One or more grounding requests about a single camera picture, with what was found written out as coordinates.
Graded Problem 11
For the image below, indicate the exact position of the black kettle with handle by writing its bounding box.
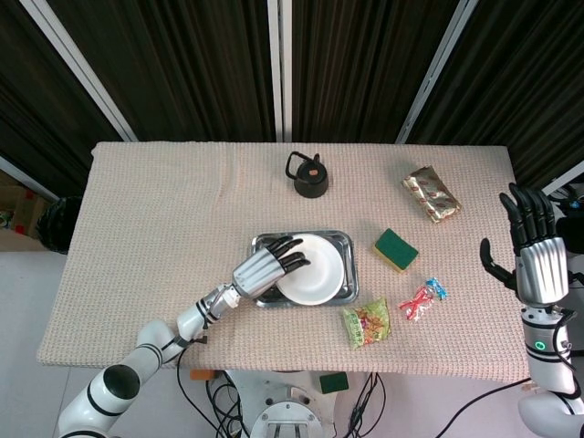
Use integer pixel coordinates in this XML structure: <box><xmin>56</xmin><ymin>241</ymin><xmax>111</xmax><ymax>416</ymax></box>
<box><xmin>285</xmin><ymin>151</ymin><xmax>330</xmax><ymax>199</ymax></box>

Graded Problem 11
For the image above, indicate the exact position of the gold foil snack package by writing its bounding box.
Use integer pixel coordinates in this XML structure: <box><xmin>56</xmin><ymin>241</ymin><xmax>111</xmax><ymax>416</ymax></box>
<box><xmin>401</xmin><ymin>165</ymin><xmax>462</xmax><ymax>225</ymax></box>

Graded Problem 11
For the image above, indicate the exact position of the black cable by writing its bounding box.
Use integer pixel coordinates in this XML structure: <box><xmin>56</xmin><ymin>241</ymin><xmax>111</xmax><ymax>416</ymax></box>
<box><xmin>176</xmin><ymin>349</ymin><xmax>250</xmax><ymax>438</ymax></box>
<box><xmin>440</xmin><ymin>377</ymin><xmax>533</xmax><ymax>438</ymax></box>
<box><xmin>349</xmin><ymin>371</ymin><xmax>390</xmax><ymax>438</ymax></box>

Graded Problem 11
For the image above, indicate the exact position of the red blue candy wrapper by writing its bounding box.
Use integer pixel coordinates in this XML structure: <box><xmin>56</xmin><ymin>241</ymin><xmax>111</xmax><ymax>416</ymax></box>
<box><xmin>398</xmin><ymin>276</ymin><xmax>447</xmax><ymax>324</ymax></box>

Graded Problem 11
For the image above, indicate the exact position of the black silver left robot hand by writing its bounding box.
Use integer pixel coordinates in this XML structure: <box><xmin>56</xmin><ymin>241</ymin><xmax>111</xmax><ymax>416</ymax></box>
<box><xmin>231</xmin><ymin>235</ymin><xmax>312</xmax><ymax>300</ymax></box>

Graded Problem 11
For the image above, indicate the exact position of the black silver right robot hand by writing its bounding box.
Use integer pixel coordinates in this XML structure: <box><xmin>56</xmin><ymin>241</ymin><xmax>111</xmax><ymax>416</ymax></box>
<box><xmin>478</xmin><ymin>182</ymin><xmax>570</xmax><ymax>306</ymax></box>

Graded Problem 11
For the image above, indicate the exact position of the rectangular metal tray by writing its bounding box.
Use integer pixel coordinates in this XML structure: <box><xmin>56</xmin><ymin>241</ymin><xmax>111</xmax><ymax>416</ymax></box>
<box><xmin>248</xmin><ymin>229</ymin><xmax>360</xmax><ymax>309</ymax></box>

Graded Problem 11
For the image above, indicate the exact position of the beige waffle-weave tablecloth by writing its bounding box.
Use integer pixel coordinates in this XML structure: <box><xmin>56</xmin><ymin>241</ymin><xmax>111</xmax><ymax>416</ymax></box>
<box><xmin>36</xmin><ymin>141</ymin><xmax>533</xmax><ymax>382</ymax></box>

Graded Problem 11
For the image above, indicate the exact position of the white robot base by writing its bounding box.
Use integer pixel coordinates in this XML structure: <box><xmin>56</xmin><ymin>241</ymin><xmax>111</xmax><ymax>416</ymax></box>
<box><xmin>222</xmin><ymin>369</ymin><xmax>364</xmax><ymax>438</ymax></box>

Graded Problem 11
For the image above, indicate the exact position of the yellow sponge with green pad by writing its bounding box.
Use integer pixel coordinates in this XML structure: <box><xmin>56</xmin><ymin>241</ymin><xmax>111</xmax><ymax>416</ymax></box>
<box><xmin>372</xmin><ymin>227</ymin><xmax>420</xmax><ymax>275</ymax></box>

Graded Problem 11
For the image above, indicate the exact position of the green noodle snack bag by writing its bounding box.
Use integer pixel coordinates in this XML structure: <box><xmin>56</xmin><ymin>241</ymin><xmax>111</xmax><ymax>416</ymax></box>
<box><xmin>341</xmin><ymin>297</ymin><xmax>393</xmax><ymax>351</ymax></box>

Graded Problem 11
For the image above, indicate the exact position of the white frame post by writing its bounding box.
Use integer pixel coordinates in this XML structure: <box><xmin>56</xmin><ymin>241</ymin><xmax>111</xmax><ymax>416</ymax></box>
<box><xmin>0</xmin><ymin>154</ymin><xmax>61</xmax><ymax>203</ymax></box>
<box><xmin>395</xmin><ymin>0</ymin><xmax>478</xmax><ymax>145</ymax></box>
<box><xmin>20</xmin><ymin>0</ymin><xmax>139</xmax><ymax>143</ymax></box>
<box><xmin>541</xmin><ymin>172</ymin><xmax>584</xmax><ymax>196</ymax></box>
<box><xmin>266</xmin><ymin>0</ymin><xmax>294</xmax><ymax>142</ymax></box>

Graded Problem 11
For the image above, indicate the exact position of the green sponge block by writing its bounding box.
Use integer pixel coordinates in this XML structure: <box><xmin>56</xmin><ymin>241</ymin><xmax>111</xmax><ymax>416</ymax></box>
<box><xmin>318</xmin><ymin>371</ymin><xmax>350</xmax><ymax>396</ymax></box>

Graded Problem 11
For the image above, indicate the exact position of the dark curtain panel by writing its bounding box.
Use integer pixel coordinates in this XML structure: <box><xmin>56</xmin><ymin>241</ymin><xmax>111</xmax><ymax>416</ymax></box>
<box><xmin>45</xmin><ymin>0</ymin><xmax>277</xmax><ymax>143</ymax></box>
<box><xmin>290</xmin><ymin>0</ymin><xmax>457</xmax><ymax>145</ymax></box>
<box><xmin>405</xmin><ymin>0</ymin><xmax>584</xmax><ymax>193</ymax></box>
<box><xmin>0</xmin><ymin>0</ymin><xmax>125</xmax><ymax>197</ymax></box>

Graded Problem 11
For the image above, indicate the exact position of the black plastic bag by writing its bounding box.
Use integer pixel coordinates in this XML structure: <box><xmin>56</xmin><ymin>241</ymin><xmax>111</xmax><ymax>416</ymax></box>
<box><xmin>36</xmin><ymin>194</ymin><xmax>84</xmax><ymax>256</ymax></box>

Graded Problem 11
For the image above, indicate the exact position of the cardboard box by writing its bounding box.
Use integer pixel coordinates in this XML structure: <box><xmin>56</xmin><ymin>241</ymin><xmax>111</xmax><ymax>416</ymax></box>
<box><xmin>0</xmin><ymin>169</ymin><xmax>49</xmax><ymax>241</ymax></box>

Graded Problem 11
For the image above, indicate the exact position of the white round plate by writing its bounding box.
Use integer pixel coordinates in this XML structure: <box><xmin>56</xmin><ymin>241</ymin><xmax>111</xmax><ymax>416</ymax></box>
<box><xmin>276</xmin><ymin>232</ymin><xmax>346</xmax><ymax>306</ymax></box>

